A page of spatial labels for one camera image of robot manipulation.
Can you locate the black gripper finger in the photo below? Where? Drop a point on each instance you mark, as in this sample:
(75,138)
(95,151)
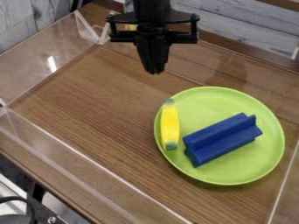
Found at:
(163,45)
(145,47)

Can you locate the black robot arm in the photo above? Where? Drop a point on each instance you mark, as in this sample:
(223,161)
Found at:
(147,6)

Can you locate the yellow labelled tin can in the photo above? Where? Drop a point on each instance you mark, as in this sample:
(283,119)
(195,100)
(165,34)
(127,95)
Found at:
(130,8)

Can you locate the yellow toy banana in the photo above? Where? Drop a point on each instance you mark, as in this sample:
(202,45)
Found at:
(170,125)

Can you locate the clear acrylic corner bracket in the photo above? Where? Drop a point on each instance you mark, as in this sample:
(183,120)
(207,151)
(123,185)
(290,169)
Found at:
(94,33)

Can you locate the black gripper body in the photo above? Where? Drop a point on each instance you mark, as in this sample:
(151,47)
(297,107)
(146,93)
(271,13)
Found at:
(154,26)

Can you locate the blue plastic block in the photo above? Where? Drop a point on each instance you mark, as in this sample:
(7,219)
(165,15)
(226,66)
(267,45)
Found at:
(221,138)

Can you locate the black metal table bracket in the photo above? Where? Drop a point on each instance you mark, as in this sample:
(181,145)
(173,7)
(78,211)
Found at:
(45,215)

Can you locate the green plate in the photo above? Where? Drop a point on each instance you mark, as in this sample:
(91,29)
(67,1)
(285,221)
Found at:
(205,106)

